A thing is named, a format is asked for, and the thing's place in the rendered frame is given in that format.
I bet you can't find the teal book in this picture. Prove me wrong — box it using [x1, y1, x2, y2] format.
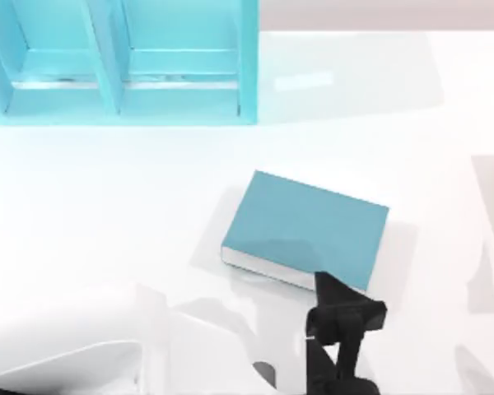
[220, 170, 391, 295]

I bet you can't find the light blue rack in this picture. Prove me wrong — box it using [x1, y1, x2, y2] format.
[0, 0, 259, 127]

